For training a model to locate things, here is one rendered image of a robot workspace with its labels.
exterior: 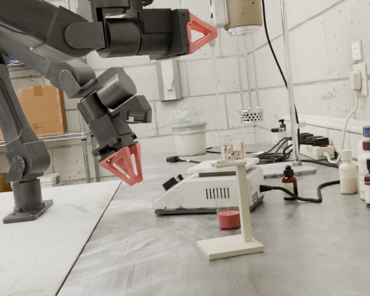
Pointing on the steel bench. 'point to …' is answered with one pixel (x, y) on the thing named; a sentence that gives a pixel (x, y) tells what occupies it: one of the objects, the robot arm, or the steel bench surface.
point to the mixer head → (237, 16)
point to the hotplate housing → (228, 177)
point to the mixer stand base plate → (272, 169)
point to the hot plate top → (218, 168)
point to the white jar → (275, 135)
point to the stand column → (289, 84)
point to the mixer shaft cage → (246, 115)
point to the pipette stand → (209, 251)
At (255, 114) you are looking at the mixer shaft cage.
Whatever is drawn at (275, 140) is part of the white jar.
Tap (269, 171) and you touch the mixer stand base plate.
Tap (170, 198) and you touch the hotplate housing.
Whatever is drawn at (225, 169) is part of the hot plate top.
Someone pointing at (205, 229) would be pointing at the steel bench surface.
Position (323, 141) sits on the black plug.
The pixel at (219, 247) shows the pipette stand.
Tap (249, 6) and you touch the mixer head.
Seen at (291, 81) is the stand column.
